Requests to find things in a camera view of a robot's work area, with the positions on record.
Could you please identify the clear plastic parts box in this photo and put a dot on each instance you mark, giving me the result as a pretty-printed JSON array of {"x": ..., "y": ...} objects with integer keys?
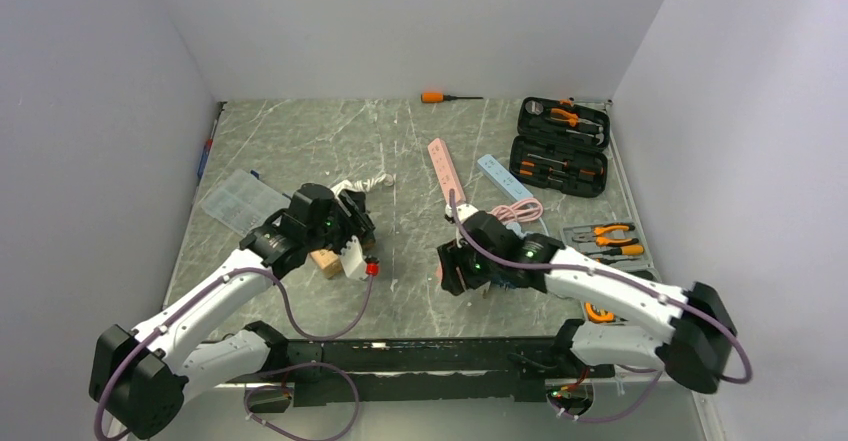
[{"x": 242, "y": 202}]

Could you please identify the red blue pen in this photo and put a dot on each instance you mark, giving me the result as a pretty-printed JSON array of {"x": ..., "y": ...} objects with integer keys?
[{"x": 203, "y": 160}]

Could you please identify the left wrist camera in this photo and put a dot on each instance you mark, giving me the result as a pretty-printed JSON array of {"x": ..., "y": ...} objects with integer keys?
[{"x": 356, "y": 264}]

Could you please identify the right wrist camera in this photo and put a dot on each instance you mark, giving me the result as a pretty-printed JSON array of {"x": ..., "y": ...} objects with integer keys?
[{"x": 460, "y": 212}]

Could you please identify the orange pliers in grey case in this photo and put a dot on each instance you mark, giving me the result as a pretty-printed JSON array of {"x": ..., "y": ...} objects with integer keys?
[{"x": 610, "y": 235}]

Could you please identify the orange pliers in black case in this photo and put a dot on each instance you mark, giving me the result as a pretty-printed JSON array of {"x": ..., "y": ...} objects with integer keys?
[{"x": 563, "y": 116}]

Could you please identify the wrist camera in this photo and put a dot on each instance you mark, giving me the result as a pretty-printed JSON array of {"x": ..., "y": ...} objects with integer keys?
[
  {"x": 356, "y": 264},
  {"x": 460, "y": 212}
]

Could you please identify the grey tool case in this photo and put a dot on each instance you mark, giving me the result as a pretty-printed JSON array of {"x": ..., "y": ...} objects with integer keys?
[{"x": 634, "y": 259}]

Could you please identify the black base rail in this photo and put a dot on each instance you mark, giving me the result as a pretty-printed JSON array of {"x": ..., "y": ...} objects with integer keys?
[{"x": 519, "y": 368}]

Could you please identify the orange handled screwdriver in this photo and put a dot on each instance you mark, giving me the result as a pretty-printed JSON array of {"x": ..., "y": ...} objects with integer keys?
[{"x": 438, "y": 97}]

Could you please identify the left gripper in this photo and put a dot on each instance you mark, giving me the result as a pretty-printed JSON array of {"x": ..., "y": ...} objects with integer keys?
[{"x": 358, "y": 223}]

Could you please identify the black tool case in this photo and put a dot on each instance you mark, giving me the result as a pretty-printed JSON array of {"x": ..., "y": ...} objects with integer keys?
[{"x": 553, "y": 155}]

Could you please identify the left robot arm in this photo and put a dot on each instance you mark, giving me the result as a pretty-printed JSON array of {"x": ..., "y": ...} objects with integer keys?
[{"x": 143, "y": 376}]

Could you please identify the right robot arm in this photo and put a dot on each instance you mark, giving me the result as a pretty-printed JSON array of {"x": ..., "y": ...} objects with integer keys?
[{"x": 686, "y": 333}]

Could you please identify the orange tape measure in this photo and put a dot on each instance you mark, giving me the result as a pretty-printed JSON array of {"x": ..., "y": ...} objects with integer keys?
[{"x": 598, "y": 315}]

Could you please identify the pink power strip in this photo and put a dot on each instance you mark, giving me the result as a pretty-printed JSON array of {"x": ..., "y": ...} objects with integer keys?
[{"x": 445, "y": 171}]

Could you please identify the light blue power strip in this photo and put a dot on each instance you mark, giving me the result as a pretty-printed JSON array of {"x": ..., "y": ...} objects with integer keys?
[{"x": 500, "y": 176}]

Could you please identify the beige cube socket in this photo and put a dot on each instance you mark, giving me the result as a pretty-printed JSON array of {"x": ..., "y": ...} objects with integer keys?
[{"x": 327, "y": 262}]

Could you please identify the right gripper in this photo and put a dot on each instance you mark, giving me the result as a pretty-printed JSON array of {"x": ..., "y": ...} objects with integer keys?
[{"x": 452, "y": 255}]

